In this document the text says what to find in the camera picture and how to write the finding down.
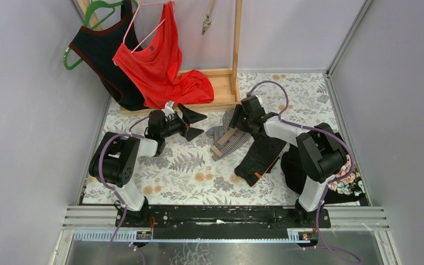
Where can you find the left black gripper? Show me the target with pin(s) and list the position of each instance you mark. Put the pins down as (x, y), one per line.
(182, 123)

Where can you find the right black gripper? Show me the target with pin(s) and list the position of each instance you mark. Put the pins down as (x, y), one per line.
(241, 119)

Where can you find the wooden clip hanger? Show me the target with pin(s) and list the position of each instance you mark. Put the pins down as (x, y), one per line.
(222, 141)

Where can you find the grey striped underwear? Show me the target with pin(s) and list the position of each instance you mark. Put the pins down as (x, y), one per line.
(237, 140)

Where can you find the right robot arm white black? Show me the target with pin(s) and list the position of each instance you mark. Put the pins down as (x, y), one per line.
(322, 154)

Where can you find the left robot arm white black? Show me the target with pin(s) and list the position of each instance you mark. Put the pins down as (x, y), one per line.
(113, 163)

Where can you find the black underwear orange trim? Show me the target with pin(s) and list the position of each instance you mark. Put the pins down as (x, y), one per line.
(260, 159)

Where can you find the green plastic hanger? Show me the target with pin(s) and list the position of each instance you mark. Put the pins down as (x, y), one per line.
(91, 22)

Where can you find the wooden clothes rack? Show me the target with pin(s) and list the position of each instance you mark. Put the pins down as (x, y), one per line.
(224, 81)

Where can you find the floral patterned table mat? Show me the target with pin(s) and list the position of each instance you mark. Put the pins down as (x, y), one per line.
(185, 173)

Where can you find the black floral garment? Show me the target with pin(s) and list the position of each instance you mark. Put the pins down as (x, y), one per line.
(349, 189)

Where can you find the dark tank top red trim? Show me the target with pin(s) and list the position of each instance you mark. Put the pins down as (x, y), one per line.
(97, 49)

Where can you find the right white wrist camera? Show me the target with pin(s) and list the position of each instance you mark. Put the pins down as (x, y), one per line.
(254, 101)

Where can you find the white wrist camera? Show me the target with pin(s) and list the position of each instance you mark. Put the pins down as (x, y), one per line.
(169, 108)
(254, 101)

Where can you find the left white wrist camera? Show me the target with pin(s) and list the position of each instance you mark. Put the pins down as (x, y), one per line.
(169, 108)

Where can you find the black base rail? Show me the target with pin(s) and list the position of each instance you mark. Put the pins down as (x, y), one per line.
(230, 222)

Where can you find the pink wire hanger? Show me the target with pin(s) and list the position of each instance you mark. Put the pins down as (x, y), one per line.
(147, 20)

